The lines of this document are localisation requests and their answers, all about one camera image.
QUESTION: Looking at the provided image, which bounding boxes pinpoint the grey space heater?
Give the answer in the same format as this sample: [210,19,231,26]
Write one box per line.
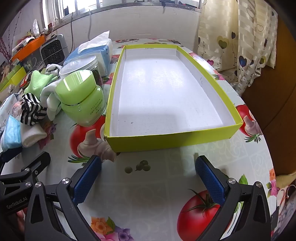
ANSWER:
[40,34,69,66]

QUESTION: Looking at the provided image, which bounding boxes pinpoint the white mint socks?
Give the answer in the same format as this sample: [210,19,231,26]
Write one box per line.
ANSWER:
[40,81,62,121]

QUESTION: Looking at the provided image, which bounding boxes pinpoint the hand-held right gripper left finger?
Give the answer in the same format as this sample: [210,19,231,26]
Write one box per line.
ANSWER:
[24,155,102,241]

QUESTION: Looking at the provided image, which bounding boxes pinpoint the green microfibre cloth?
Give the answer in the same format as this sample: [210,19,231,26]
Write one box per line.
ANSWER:
[24,70,58,95]

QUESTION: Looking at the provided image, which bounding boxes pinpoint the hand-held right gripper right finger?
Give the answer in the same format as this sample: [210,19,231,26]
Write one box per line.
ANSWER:
[195,155,271,241]

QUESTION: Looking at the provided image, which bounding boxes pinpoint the white plastic bag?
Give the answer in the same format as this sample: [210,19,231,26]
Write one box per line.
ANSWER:
[31,19,41,35]

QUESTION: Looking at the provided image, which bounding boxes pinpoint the wooden cabinet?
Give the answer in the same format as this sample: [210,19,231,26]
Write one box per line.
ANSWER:
[240,16,296,176]

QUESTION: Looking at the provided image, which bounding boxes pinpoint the fruit print tablecloth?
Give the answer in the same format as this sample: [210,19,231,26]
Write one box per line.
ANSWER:
[0,38,278,241]

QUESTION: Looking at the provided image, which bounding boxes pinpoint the clear jar with lid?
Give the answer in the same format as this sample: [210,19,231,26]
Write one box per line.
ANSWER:
[59,55,103,87]

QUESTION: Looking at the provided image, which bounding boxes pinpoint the red berry branches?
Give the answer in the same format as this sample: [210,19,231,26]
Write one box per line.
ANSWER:
[0,14,13,62]

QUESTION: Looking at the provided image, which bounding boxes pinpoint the yellow-green cardboard box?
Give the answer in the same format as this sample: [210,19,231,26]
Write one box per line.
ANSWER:
[104,44,244,153]

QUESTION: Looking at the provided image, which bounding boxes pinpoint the wet wipes pack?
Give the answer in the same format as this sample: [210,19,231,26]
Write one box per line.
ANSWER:
[0,93,23,121]

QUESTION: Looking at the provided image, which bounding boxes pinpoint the bright green carton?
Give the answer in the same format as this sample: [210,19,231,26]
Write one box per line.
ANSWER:
[10,65,27,86]

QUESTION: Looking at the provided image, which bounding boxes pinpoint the blue face mask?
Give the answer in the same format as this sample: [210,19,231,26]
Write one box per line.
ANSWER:
[0,116,23,152]

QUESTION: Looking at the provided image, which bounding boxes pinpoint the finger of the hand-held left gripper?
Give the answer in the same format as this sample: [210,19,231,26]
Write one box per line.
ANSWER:
[0,151,51,186]

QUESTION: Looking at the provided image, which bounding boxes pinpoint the printed bedding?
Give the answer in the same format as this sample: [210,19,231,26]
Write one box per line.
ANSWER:
[269,171,296,232]

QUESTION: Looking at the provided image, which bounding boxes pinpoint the blue tissue pack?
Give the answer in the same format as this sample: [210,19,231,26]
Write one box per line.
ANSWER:
[63,31,113,77]

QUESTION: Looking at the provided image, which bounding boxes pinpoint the black wall cable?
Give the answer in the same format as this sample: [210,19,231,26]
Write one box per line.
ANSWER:
[70,11,75,52]

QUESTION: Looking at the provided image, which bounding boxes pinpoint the window with metal bars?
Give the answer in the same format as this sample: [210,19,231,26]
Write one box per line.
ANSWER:
[45,0,206,24]

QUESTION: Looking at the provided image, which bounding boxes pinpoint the orange lidded storage box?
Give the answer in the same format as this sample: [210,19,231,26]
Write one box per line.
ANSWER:
[10,35,46,70]

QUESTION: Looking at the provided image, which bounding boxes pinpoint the heart print curtain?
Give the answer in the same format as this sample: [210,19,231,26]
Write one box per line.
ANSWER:
[198,0,279,96]

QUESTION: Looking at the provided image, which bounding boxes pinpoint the white wall cable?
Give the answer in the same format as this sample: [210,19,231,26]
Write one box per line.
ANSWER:
[87,9,93,42]

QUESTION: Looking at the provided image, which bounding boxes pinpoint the green cosmetic jar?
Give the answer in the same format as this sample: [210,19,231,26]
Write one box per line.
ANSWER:
[55,70,108,127]

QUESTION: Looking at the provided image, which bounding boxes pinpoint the black white striped sock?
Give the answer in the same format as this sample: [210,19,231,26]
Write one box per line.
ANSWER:
[20,93,48,126]

